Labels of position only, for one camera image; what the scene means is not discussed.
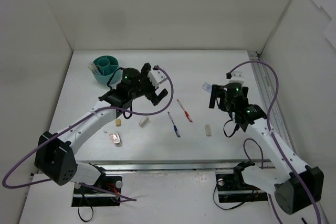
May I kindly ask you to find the eraser block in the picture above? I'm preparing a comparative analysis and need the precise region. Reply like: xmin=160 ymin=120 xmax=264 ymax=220
xmin=139 ymin=116 xmax=149 ymax=128

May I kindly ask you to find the red gel pen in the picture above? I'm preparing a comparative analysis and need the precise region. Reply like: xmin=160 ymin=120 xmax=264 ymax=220
xmin=177 ymin=99 xmax=193 ymax=122

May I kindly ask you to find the dark blue gel pen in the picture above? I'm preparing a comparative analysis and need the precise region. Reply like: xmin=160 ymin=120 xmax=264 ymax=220
xmin=167 ymin=111 xmax=181 ymax=137

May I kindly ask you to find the small tan eraser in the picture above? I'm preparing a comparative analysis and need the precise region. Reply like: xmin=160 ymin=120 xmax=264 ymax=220
xmin=115 ymin=119 xmax=121 ymax=127

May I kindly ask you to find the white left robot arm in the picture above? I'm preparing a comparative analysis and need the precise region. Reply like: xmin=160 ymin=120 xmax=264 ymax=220
xmin=34 ymin=63 xmax=173 ymax=193

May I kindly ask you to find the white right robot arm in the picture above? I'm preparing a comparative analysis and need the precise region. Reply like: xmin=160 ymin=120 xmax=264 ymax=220
xmin=209 ymin=82 xmax=324 ymax=215

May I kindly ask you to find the clear blue-capped spray bottle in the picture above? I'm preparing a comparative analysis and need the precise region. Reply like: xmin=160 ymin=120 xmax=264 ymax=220
xmin=202 ymin=82 xmax=212 ymax=93

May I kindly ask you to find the long white eraser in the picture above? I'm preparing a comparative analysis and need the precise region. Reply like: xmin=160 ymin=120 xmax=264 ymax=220
xmin=205 ymin=124 xmax=212 ymax=136

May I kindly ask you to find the teal round divided container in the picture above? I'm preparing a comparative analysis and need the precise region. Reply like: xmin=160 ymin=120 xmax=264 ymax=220
xmin=92 ymin=55 xmax=120 ymax=86

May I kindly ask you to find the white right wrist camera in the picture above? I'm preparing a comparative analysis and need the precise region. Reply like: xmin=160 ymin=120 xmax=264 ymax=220
xmin=226 ymin=71 xmax=245 ymax=85

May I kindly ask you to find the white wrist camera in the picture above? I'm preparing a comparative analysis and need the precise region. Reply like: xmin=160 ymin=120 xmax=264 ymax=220
xmin=148 ymin=66 xmax=167 ymax=88
xmin=226 ymin=71 xmax=245 ymax=85

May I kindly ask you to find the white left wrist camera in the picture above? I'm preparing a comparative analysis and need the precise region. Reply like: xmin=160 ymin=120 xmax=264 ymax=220
xmin=148 ymin=66 xmax=167 ymax=88

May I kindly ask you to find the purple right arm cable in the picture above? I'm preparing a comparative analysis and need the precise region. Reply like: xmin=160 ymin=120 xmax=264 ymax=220
xmin=228 ymin=60 xmax=322 ymax=224

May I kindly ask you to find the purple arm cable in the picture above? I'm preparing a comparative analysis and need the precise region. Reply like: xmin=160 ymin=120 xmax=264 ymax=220
xmin=228 ymin=60 xmax=322 ymax=224
xmin=2 ymin=66 xmax=175 ymax=202

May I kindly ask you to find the aluminium right side rail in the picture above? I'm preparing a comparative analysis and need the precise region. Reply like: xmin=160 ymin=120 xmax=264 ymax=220
xmin=251 ymin=63 xmax=292 ymax=147

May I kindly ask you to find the aluminium rail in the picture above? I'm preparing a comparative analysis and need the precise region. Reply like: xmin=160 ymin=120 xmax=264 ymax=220
xmin=39 ymin=158 xmax=271 ymax=174
xmin=251 ymin=63 xmax=292 ymax=147

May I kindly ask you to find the aluminium front rail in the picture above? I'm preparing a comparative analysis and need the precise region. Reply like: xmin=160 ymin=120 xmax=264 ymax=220
xmin=39 ymin=158 xmax=271 ymax=174

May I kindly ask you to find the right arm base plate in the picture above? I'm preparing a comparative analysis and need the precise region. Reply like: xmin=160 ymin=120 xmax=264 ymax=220
xmin=213 ymin=168 xmax=268 ymax=205

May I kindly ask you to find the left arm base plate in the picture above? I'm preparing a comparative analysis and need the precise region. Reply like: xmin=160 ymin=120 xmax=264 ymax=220
xmin=71 ymin=175 xmax=122 ymax=207

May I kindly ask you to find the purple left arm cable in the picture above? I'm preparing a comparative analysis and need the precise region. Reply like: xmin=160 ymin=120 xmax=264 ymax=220
xmin=2 ymin=66 xmax=175 ymax=202

